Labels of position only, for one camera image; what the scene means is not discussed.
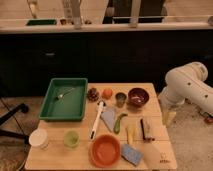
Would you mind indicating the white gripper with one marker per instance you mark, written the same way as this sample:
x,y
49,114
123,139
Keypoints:
x,y
168,114

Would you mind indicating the dark grape bunch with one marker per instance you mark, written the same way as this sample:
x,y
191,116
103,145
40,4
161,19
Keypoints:
x,y
92,95

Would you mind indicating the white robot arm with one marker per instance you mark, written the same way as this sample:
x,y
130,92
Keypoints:
x,y
185,82

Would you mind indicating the small green metal cup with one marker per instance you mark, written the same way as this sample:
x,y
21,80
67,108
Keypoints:
x,y
120,99

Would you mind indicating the green plastic cup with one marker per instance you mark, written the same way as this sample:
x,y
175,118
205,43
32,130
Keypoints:
x,y
71,139

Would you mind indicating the white plastic cup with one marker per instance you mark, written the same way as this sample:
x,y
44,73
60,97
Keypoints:
x,y
39,138

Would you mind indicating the dark red bowl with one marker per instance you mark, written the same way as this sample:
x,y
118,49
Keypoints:
x,y
138,97

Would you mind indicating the yellow corn cob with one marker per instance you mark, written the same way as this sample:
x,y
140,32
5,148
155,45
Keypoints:
x,y
130,134

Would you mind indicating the blue sponge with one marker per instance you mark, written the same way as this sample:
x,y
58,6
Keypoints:
x,y
131,155

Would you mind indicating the grey blue cloth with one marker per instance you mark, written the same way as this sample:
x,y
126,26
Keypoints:
x,y
108,117

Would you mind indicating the orange fruit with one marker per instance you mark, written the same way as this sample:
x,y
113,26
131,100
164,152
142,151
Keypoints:
x,y
107,93

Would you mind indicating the orange plastic bowl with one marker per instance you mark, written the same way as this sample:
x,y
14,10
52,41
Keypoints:
x,y
104,151

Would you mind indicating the green plastic tray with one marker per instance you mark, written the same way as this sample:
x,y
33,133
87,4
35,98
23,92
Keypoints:
x,y
71,107

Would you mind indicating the metal spoon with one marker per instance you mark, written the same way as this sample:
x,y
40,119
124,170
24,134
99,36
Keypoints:
x,y
60,96

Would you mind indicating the green tray on shelf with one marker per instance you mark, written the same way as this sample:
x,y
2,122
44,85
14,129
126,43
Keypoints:
x,y
41,22

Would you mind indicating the white handled brush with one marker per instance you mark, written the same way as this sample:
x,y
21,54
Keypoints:
x,y
95,125

